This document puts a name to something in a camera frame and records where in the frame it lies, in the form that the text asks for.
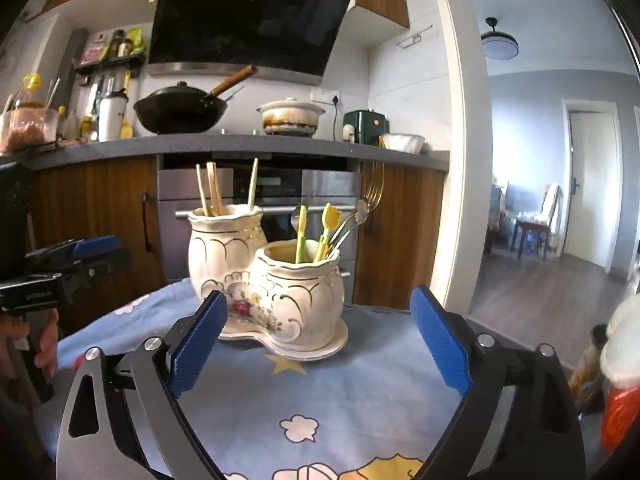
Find black range hood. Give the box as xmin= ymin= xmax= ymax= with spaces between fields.
xmin=149 ymin=0 xmax=350 ymax=84

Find left hand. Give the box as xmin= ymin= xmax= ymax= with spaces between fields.
xmin=0 ymin=308 xmax=61 ymax=380

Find rusty metal can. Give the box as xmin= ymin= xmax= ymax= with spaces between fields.
xmin=568 ymin=324 xmax=608 ymax=403

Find stainless steel oven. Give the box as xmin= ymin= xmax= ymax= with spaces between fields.
xmin=157 ymin=169 xmax=361 ymax=282

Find black wok wooden handle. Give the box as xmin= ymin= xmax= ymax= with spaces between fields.
xmin=134 ymin=65 xmax=258 ymax=136

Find silver fork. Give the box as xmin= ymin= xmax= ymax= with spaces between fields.
xmin=291 ymin=203 xmax=306 ymax=233

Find white stained clay pot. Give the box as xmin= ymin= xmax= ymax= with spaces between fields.
xmin=256 ymin=98 xmax=326 ymax=138

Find white door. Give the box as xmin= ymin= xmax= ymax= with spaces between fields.
xmin=564 ymin=110 xmax=622 ymax=270

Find wooden cabinet door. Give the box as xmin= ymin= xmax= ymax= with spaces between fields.
xmin=352 ymin=164 xmax=446 ymax=310

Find bamboo chopstick in holder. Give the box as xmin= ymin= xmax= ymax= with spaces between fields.
xmin=247 ymin=157 xmax=259 ymax=212

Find clear food container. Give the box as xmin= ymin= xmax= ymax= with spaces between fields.
xmin=1 ymin=108 xmax=58 ymax=155

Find ceiling lamp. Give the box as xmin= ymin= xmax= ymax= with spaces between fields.
xmin=480 ymin=16 xmax=520 ymax=61

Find wooden chair with cloth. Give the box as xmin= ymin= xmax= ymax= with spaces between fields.
xmin=510 ymin=183 xmax=561 ymax=261

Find green kitchen appliance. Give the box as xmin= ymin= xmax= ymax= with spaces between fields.
xmin=343 ymin=110 xmax=390 ymax=146

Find white thermos bottle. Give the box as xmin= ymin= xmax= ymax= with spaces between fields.
xmin=98 ymin=89 xmax=128 ymax=142

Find blue cartoon tablecloth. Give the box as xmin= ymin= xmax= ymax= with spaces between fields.
xmin=37 ymin=278 xmax=516 ymax=480

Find silver flower-head spoon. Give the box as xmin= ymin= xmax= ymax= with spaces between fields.
xmin=329 ymin=197 xmax=371 ymax=250

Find yellow tulip pick green handle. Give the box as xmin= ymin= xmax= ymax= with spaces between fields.
xmin=295 ymin=205 xmax=308 ymax=264

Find bamboo chopstick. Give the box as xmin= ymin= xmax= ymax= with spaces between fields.
xmin=206 ymin=162 xmax=221 ymax=216
xmin=247 ymin=157 xmax=259 ymax=212
xmin=207 ymin=162 xmax=224 ymax=216
xmin=195 ymin=164 xmax=209 ymax=217

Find white bowl on counter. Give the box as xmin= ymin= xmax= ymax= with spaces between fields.
xmin=381 ymin=133 xmax=424 ymax=155

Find white porcelain double utensil holder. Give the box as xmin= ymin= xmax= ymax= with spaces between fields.
xmin=186 ymin=204 xmax=348 ymax=361

